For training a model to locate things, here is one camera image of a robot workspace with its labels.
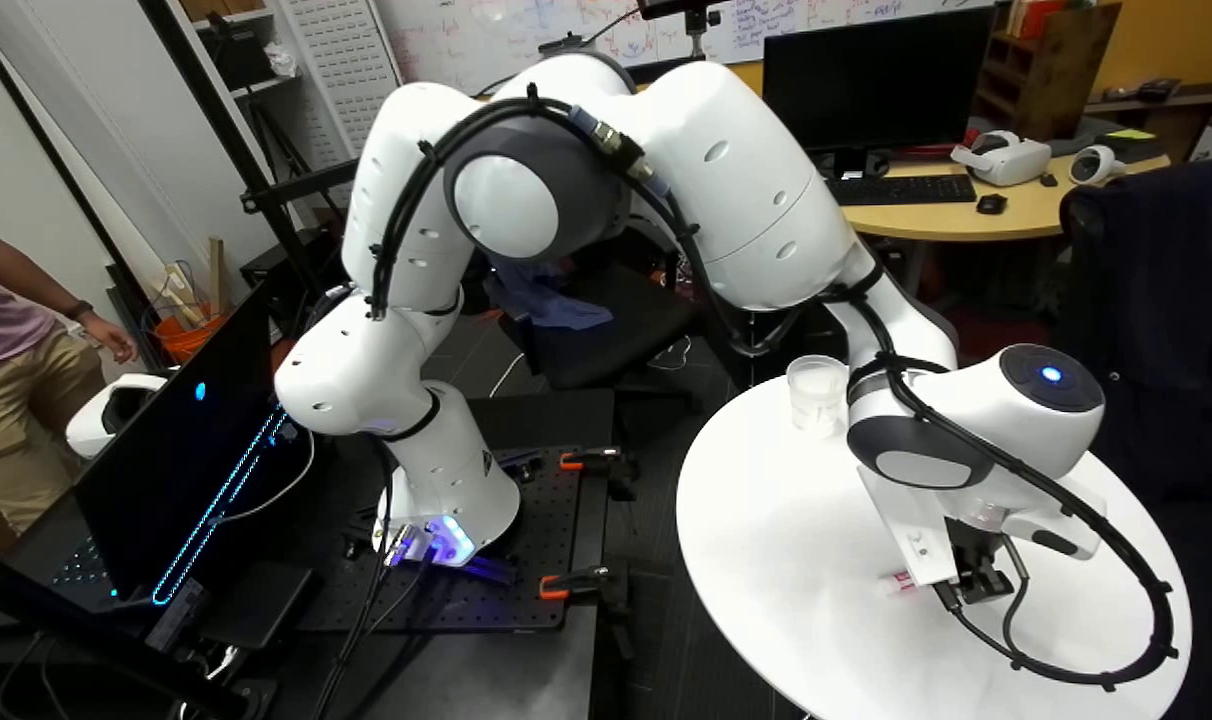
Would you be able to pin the wooden shelf unit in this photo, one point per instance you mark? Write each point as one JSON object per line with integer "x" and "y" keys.
{"x": 1047, "y": 67}

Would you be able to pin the red marker with white cap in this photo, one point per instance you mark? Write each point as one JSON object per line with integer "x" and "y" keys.
{"x": 899, "y": 580}

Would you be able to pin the black laptop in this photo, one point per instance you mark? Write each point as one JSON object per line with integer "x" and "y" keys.
{"x": 179, "y": 455}

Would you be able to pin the black keyboard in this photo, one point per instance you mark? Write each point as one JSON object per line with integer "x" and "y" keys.
{"x": 907, "y": 188}

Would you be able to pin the person in pink shirt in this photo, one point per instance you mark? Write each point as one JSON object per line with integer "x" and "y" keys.
{"x": 6, "y": 386}

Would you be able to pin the black office chair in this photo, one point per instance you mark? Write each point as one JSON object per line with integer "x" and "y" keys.
{"x": 628, "y": 325}

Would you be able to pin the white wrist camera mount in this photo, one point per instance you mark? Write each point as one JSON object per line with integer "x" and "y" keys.
{"x": 912, "y": 534}

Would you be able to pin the metal shelf rack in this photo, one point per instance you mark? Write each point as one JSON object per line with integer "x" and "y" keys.
{"x": 270, "y": 81}

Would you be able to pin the whiteboard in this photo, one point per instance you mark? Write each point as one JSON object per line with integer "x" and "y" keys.
{"x": 496, "y": 32}

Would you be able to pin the white VR headset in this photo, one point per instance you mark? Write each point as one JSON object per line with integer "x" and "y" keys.
{"x": 110, "y": 413}
{"x": 1005, "y": 156}

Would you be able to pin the black metal stand bar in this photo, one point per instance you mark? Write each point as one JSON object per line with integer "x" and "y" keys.
{"x": 47, "y": 620}

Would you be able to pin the black computer monitor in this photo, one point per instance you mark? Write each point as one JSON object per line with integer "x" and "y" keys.
{"x": 877, "y": 81}

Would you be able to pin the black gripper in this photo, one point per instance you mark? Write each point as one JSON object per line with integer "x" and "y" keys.
{"x": 985, "y": 549}

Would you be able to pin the black computer mouse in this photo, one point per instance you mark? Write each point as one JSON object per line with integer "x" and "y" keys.
{"x": 990, "y": 202}

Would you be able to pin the black power brick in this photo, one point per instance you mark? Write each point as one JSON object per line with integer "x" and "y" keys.
{"x": 265, "y": 602}

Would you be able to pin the blue cloth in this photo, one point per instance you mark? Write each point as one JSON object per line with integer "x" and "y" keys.
{"x": 550, "y": 301}

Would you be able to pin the black camera on stand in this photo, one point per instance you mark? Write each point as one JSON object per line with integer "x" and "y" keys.
{"x": 676, "y": 11}

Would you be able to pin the person forearm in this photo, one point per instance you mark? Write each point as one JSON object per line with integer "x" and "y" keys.
{"x": 27, "y": 270}

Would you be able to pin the round wooden desk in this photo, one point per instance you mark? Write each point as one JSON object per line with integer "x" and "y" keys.
{"x": 1005, "y": 222}

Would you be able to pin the person hand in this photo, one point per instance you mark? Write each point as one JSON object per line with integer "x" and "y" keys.
{"x": 110, "y": 333}

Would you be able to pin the black perforated breadboard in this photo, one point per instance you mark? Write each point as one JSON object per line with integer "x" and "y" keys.
{"x": 496, "y": 593}

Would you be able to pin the white VR controller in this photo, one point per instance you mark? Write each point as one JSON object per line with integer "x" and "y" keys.
{"x": 1097, "y": 161}

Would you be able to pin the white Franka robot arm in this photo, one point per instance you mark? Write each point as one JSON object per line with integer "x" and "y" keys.
{"x": 766, "y": 202}

